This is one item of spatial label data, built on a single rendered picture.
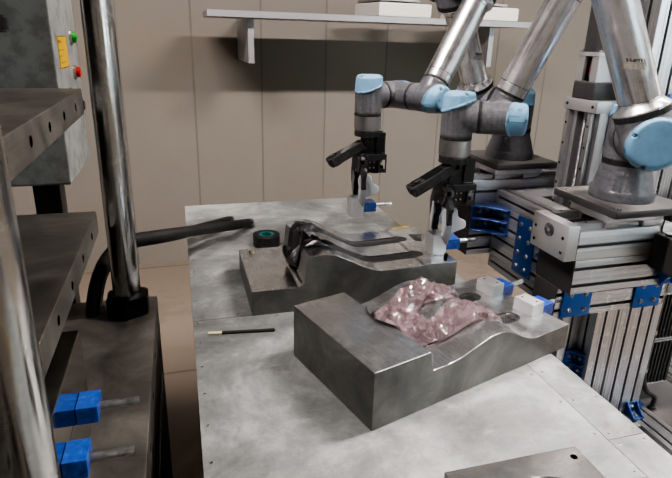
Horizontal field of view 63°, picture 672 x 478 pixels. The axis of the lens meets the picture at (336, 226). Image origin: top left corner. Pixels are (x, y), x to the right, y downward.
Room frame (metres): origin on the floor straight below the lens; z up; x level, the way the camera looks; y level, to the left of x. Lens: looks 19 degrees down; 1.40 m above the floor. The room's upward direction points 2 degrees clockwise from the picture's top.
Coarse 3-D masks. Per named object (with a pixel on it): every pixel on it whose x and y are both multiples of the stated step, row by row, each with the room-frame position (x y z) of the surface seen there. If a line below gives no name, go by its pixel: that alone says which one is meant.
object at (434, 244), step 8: (432, 232) 1.30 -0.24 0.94; (440, 232) 1.30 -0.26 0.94; (432, 240) 1.27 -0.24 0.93; (440, 240) 1.27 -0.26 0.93; (456, 240) 1.29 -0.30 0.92; (464, 240) 1.31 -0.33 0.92; (472, 240) 1.32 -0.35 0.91; (424, 248) 1.31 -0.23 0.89; (432, 248) 1.27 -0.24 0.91; (440, 248) 1.27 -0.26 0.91; (448, 248) 1.28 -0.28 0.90; (456, 248) 1.29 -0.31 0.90
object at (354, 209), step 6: (348, 198) 1.55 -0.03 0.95; (354, 198) 1.52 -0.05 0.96; (348, 204) 1.54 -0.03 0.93; (354, 204) 1.51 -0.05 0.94; (360, 204) 1.52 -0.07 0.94; (366, 204) 1.53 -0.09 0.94; (372, 204) 1.53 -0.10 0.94; (378, 204) 1.55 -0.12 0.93; (384, 204) 1.56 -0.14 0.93; (390, 204) 1.56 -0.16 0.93; (348, 210) 1.54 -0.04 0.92; (354, 210) 1.51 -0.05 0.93; (360, 210) 1.52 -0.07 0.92; (366, 210) 1.53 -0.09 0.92; (372, 210) 1.53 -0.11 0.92; (354, 216) 1.51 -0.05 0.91; (360, 216) 1.52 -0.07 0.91
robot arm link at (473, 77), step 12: (432, 0) 1.80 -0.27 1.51; (444, 0) 1.74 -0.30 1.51; (456, 0) 1.73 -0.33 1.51; (444, 12) 1.76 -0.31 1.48; (468, 48) 1.80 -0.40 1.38; (480, 48) 1.83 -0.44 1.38; (468, 60) 1.81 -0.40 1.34; (480, 60) 1.83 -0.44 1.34; (468, 72) 1.83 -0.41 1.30; (480, 72) 1.83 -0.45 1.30; (468, 84) 1.85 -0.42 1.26; (480, 84) 1.84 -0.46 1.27; (492, 84) 1.86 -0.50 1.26; (480, 96) 1.84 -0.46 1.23
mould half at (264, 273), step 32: (288, 224) 1.36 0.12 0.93; (320, 224) 1.40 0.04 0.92; (256, 256) 1.30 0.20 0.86; (320, 256) 1.14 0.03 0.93; (448, 256) 1.27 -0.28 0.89; (256, 288) 1.11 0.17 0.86; (288, 288) 1.12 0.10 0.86; (320, 288) 1.14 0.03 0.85; (352, 288) 1.16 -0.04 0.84; (384, 288) 1.18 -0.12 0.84
